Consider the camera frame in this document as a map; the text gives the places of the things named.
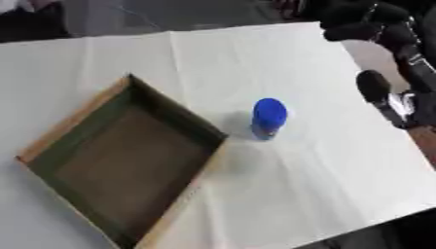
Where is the tan cardboard box green inside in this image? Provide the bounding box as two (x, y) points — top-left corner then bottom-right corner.
(14, 73), (232, 249)

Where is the person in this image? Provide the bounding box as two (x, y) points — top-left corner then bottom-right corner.
(0, 0), (72, 43)

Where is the blue cylindrical bottle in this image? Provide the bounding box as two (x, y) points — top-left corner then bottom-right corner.
(248, 97), (290, 141)

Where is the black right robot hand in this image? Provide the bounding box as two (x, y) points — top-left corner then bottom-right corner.
(316, 0), (436, 130)

